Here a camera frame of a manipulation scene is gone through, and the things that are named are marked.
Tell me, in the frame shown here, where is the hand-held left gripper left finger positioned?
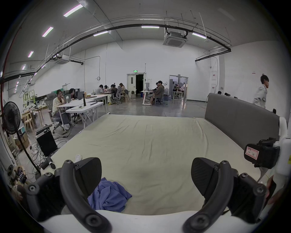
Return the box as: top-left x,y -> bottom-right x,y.
24,157 -> 112,233

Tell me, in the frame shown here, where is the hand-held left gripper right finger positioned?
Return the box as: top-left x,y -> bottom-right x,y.
183,157 -> 267,233

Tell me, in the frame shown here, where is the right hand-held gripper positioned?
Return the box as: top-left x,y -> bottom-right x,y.
244,116 -> 291,180

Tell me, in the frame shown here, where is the person's right hand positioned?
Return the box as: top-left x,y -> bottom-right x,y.
266,175 -> 287,205

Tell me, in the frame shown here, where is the blue garment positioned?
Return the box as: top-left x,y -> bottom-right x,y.
87,177 -> 133,212

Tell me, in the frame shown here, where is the black hand controller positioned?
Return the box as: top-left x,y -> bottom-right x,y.
40,157 -> 56,170

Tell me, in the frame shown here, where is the grey padded headboard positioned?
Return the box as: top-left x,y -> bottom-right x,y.
205,93 -> 280,150

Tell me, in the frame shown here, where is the black computer tower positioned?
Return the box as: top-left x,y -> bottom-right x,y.
35,124 -> 59,157

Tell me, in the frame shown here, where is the bed with beige sheet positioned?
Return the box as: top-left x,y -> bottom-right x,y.
49,114 -> 276,215

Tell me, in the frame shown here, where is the white folding table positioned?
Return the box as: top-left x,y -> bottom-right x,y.
56,94 -> 112,115
65,102 -> 104,130

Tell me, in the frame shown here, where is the wooden stool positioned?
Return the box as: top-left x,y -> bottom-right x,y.
22,111 -> 37,132

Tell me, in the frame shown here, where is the black standing fan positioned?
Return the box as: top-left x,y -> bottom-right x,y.
2,101 -> 42,176

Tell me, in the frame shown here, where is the group of people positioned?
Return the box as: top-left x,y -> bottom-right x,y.
95,83 -> 128,105
148,81 -> 165,105

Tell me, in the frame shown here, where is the white desk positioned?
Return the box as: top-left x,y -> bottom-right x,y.
140,90 -> 155,106

